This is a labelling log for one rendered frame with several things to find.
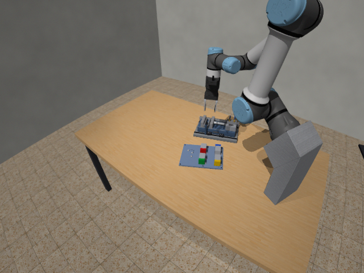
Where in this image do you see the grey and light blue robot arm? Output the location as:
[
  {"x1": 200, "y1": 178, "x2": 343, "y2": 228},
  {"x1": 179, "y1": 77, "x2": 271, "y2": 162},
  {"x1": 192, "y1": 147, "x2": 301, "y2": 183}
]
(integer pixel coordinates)
[{"x1": 207, "y1": 0, "x2": 324, "y2": 141}]

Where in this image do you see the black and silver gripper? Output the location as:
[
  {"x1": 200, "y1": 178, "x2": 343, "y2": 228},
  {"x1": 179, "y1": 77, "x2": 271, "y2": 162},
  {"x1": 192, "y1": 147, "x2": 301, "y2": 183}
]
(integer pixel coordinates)
[{"x1": 204, "y1": 69, "x2": 221, "y2": 112}]

